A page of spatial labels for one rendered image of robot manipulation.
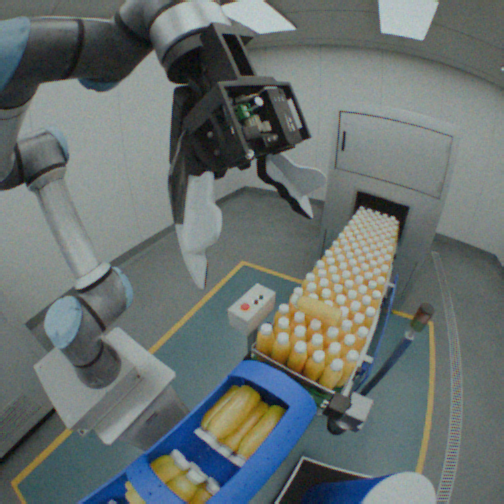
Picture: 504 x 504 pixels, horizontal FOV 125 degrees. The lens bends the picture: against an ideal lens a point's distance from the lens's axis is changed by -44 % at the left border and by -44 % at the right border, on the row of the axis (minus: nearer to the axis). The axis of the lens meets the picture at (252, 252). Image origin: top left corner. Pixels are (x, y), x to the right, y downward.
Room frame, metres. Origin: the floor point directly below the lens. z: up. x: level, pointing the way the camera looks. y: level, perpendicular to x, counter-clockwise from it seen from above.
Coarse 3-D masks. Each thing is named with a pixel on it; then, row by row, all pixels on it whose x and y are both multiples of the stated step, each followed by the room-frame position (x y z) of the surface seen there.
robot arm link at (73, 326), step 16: (64, 304) 0.27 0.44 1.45; (80, 304) 0.29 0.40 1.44; (48, 320) 0.22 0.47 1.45; (64, 320) 0.23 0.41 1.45; (80, 320) 0.25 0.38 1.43; (96, 320) 0.28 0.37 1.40; (64, 336) 0.20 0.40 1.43; (80, 336) 0.23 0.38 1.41; (96, 336) 0.26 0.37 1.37; (64, 352) 0.19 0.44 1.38; (80, 352) 0.20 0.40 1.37; (96, 352) 0.23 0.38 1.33
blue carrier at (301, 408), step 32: (224, 384) 0.30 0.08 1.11; (256, 384) 0.31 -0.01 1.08; (288, 384) 0.24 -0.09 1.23; (192, 416) 0.18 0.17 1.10; (288, 416) 0.16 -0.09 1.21; (160, 448) 0.07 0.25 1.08; (192, 448) 0.10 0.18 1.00; (288, 448) 0.09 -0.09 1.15; (160, 480) -0.02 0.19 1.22; (224, 480) 0.00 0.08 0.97; (256, 480) 0.00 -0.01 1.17
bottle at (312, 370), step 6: (312, 360) 0.40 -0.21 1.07; (324, 360) 0.40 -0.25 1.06; (306, 366) 0.40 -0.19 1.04; (312, 366) 0.38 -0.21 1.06; (318, 366) 0.38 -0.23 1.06; (324, 366) 0.39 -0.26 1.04; (306, 372) 0.39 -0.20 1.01; (312, 372) 0.37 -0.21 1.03; (318, 372) 0.37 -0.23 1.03; (312, 378) 0.37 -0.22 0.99; (318, 378) 0.38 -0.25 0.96; (306, 384) 0.37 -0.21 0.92
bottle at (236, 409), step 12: (240, 396) 0.24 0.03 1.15; (252, 396) 0.24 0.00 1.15; (228, 408) 0.20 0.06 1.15; (240, 408) 0.21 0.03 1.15; (252, 408) 0.22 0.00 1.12; (216, 420) 0.17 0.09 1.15; (228, 420) 0.17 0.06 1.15; (240, 420) 0.18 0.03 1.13; (216, 432) 0.13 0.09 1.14; (228, 432) 0.14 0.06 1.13
